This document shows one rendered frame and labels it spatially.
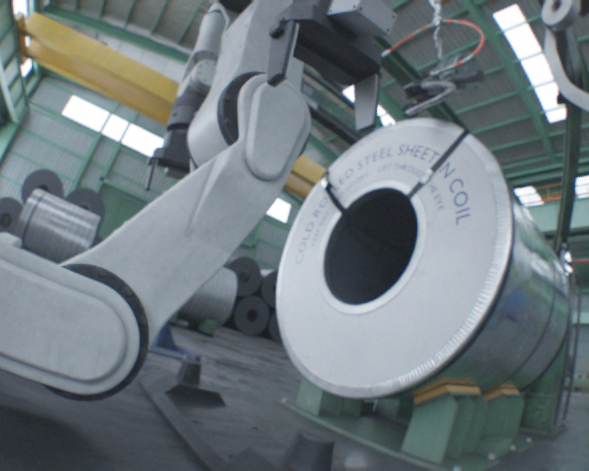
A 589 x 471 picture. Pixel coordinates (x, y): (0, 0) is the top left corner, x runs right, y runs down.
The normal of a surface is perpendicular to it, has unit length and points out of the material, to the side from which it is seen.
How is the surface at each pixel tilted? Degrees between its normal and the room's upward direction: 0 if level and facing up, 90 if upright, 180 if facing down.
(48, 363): 90
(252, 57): 90
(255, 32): 90
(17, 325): 90
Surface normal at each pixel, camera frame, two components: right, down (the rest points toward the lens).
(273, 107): 0.60, -0.09
